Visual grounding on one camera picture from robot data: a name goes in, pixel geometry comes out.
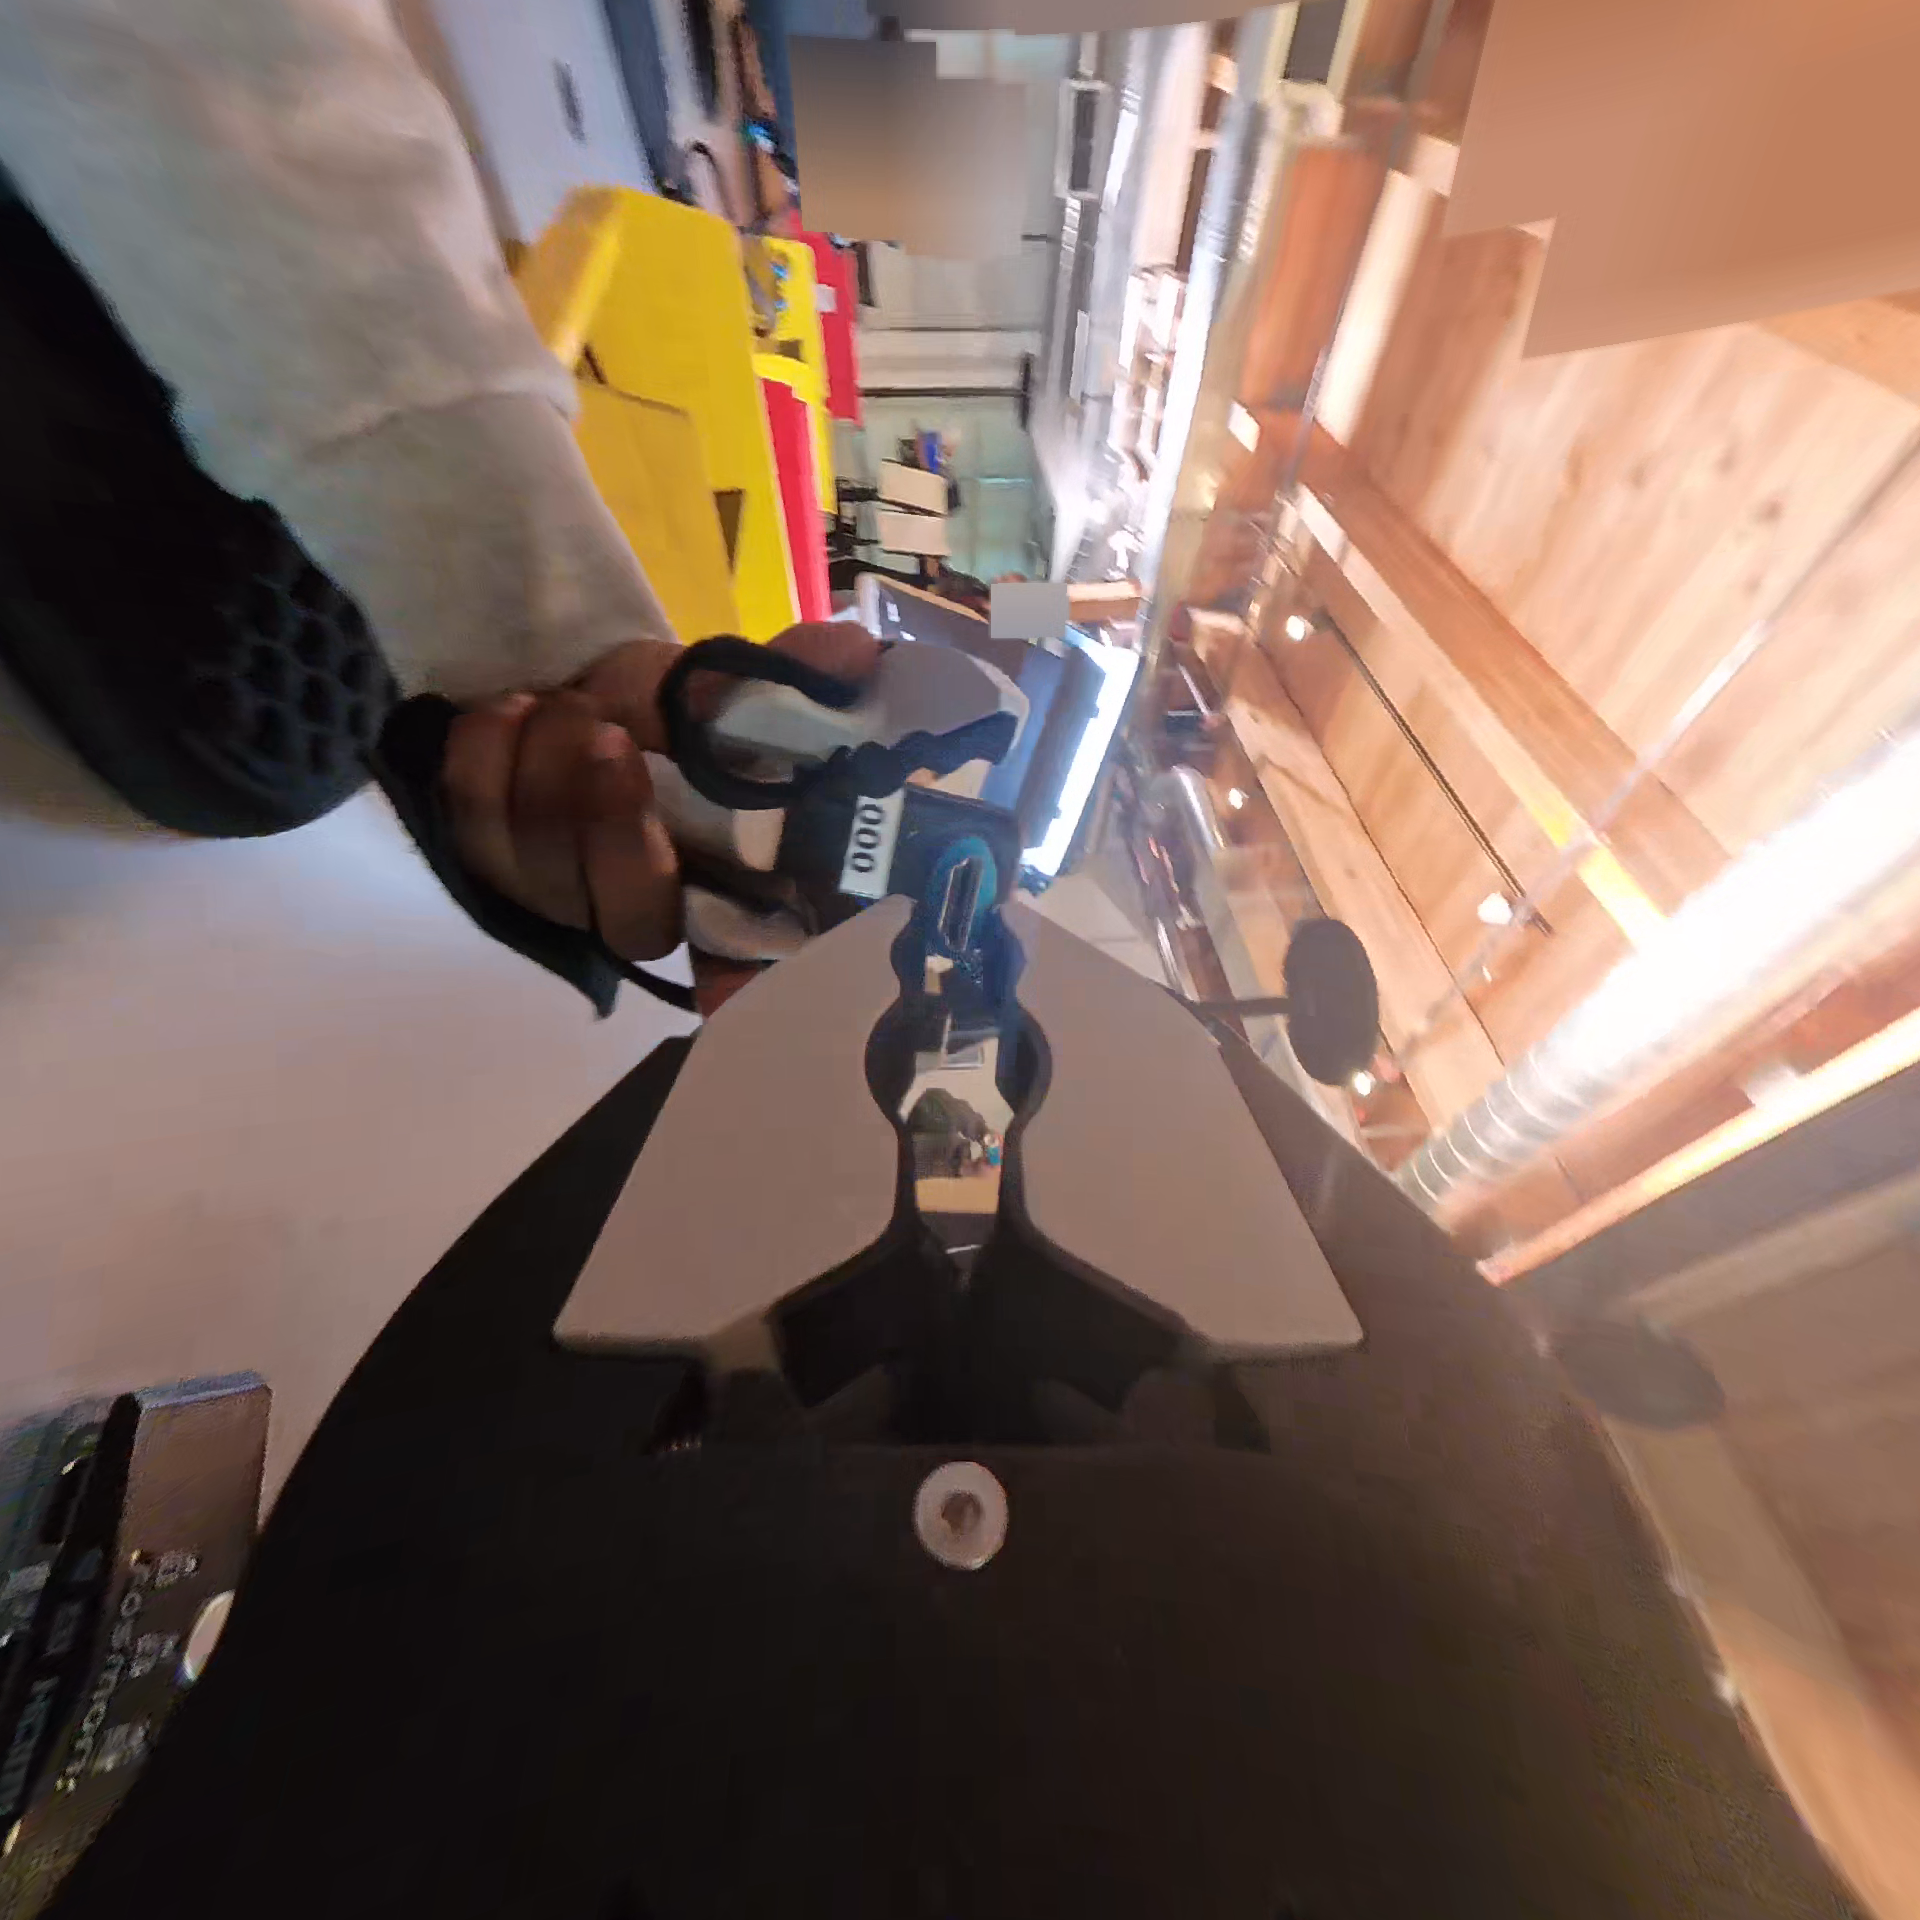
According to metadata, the computer monitor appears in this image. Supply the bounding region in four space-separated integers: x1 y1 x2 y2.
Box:
1023 626 1119 884

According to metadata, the black honeycomb pad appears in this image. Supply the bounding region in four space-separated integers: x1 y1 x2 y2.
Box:
0 172 412 842

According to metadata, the black wrist strap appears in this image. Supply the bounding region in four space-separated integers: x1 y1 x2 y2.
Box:
364 693 700 1024

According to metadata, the black round disc stand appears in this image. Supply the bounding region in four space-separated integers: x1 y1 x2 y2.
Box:
1164 914 1382 1086

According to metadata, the black hdmi switch box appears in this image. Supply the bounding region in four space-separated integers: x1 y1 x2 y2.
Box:
0 1367 277 1877

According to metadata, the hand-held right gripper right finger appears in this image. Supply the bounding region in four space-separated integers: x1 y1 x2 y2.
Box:
994 897 1364 1363

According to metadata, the person's left hand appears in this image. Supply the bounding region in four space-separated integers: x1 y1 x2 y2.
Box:
446 619 884 964

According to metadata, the person's left forearm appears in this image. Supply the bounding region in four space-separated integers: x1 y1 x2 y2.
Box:
0 0 680 714

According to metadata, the yellow storage bin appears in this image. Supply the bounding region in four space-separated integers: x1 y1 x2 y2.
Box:
746 232 843 519
506 183 799 652

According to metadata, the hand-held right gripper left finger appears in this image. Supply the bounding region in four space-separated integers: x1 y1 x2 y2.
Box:
550 894 920 1352

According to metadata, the red storage bin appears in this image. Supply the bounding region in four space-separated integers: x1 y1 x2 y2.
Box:
793 227 866 426
756 374 836 622

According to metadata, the green plug hdmi cable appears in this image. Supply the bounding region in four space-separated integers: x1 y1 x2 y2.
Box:
894 829 1032 1223

